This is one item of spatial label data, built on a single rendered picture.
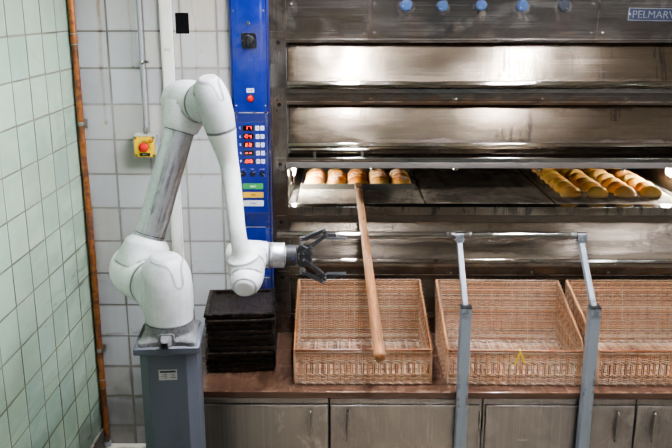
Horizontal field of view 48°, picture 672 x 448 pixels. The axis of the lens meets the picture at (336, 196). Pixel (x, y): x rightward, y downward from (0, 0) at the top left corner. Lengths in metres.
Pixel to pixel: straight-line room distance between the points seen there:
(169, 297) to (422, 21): 1.58
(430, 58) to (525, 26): 0.41
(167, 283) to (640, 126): 2.11
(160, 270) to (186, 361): 0.31
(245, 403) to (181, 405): 0.59
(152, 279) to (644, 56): 2.21
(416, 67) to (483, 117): 0.36
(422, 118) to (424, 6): 0.47
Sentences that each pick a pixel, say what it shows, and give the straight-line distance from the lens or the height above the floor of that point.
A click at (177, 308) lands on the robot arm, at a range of 2.46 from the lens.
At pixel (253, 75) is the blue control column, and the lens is 3.24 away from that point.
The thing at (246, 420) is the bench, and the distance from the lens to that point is 3.16.
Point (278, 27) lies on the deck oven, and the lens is 3.26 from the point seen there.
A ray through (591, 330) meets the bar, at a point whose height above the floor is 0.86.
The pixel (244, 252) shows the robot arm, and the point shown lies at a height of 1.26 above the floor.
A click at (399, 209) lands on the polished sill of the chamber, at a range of 3.37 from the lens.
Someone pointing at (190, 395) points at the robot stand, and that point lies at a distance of 2.57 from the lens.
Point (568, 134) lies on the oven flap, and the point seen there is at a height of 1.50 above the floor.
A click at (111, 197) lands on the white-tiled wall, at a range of 3.49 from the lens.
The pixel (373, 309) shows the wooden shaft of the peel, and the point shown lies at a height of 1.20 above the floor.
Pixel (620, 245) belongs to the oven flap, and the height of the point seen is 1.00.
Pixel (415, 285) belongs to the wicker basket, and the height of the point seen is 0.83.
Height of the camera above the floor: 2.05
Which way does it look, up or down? 14 degrees down
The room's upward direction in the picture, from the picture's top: straight up
